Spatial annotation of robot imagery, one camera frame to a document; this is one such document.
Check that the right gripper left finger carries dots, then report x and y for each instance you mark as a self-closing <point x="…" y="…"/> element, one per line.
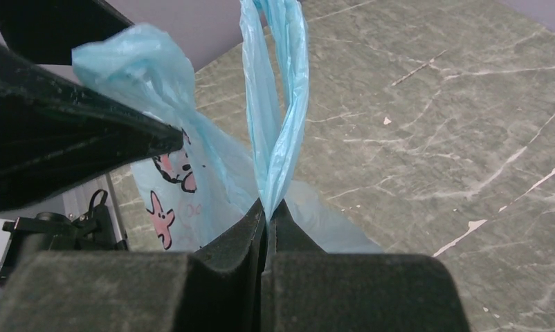
<point x="212" y="289"/>

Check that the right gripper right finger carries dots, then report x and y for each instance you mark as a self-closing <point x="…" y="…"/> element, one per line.
<point x="304" y="288"/>

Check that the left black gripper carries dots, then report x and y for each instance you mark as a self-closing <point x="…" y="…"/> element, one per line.
<point x="54" y="133"/>

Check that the light blue cartoon plastic bag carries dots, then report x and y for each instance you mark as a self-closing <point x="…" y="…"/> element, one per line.
<point x="196" y="193"/>

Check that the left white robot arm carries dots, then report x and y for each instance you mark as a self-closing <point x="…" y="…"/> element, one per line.
<point x="94" y="228"/>

